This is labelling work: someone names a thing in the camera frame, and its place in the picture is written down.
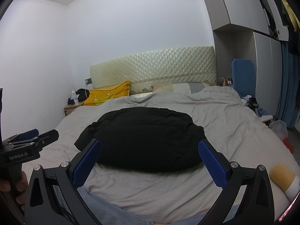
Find grey duvet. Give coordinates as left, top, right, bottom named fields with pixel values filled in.
left=22, top=85, right=296, bottom=225

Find white spray bottle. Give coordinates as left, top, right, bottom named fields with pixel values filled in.
left=71, top=90, right=79, bottom=106

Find blue curtain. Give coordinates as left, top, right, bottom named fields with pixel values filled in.
left=276, top=41, right=299, bottom=129

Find cream quilted headboard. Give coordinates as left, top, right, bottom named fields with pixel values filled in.
left=90, top=46, right=217, bottom=95

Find blue padded chair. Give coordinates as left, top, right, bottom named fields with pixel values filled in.
left=231, top=59, right=256, bottom=98

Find black bag on nightstand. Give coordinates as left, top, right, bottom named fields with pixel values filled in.
left=68, top=88, right=90, bottom=105

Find person's left hand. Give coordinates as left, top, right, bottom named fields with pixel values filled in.
left=1, top=171, right=29, bottom=211

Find wall power socket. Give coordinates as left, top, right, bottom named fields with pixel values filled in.
left=85, top=78, right=92, bottom=85

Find black camera on tripod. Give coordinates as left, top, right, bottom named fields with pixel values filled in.
left=248, top=97, right=260, bottom=117

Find hanging yellow garment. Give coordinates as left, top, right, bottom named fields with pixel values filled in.
left=281, top=0, right=299, bottom=32

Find wooden nightstand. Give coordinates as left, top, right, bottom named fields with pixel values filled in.
left=64, top=102, right=84, bottom=116

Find yellow white plush toy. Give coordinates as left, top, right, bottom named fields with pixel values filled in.
left=269, top=163, right=299, bottom=202

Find patchwork grey beige pillow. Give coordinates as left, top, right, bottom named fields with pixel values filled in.
left=152, top=82, right=209, bottom=94

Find black puffer jacket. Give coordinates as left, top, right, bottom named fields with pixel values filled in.
left=75, top=107, right=205, bottom=173

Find white plastic bag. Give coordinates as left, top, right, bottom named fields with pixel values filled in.
left=269, top=120, right=288, bottom=141

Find bottles on bedside shelf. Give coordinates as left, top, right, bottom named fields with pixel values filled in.
left=217, top=77, right=233, bottom=87

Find grey white wardrobe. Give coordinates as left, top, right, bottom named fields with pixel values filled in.
left=204, top=0, right=288, bottom=116

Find yellow crown pillow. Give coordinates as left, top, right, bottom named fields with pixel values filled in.
left=84, top=81, right=130, bottom=106

